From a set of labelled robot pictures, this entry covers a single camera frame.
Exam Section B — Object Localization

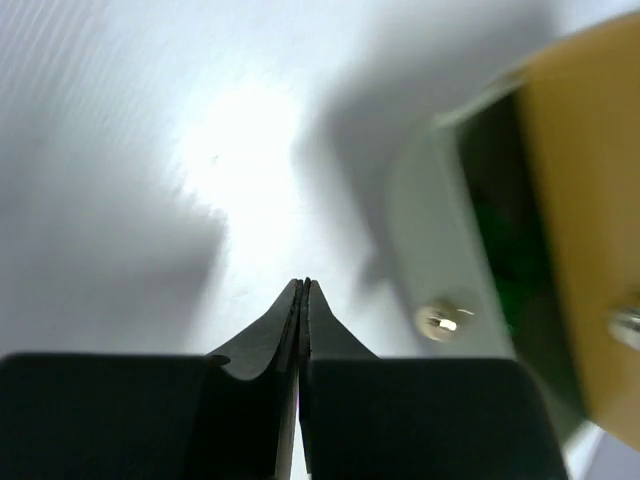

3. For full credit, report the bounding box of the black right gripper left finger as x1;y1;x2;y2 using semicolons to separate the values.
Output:
1;280;303;479

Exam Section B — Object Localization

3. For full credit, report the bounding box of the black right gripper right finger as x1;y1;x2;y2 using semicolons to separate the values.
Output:
299;280;568;479

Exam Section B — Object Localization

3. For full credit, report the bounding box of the yellow drawer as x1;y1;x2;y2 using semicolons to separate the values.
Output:
516;13;639;447

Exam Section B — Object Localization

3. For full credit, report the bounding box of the dark green long lego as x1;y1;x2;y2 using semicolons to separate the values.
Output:
474;202;551;335

